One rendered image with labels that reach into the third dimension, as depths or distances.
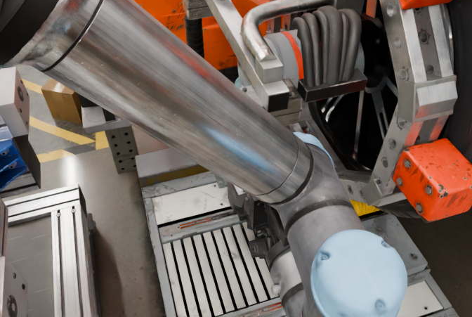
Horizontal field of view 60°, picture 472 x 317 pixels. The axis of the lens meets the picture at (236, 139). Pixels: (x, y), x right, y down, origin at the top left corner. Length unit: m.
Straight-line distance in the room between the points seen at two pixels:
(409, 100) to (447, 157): 0.10
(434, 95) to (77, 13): 0.47
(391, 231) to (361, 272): 1.02
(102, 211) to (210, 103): 1.39
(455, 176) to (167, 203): 1.12
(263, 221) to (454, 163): 0.28
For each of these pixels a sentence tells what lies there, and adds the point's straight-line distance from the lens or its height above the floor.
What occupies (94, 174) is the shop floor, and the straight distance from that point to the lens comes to 1.81.
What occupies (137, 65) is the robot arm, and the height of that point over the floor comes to 1.16.
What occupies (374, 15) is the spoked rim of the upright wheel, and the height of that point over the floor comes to 0.93.
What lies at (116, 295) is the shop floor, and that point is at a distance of 1.49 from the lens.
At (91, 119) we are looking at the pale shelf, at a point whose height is 0.45.
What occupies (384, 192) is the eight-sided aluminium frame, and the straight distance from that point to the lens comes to 0.72.
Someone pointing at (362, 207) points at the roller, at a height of 0.53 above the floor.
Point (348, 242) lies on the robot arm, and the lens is 0.37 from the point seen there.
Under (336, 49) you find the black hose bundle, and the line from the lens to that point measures 0.56.
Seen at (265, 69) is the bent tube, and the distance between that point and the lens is 0.54.
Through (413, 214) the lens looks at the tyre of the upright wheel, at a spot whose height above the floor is 0.68.
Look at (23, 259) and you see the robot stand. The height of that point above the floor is 0.21.
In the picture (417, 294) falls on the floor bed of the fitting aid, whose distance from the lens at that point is 1.46.
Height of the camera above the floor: 1.31
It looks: 45 degrees down
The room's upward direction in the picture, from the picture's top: straight up
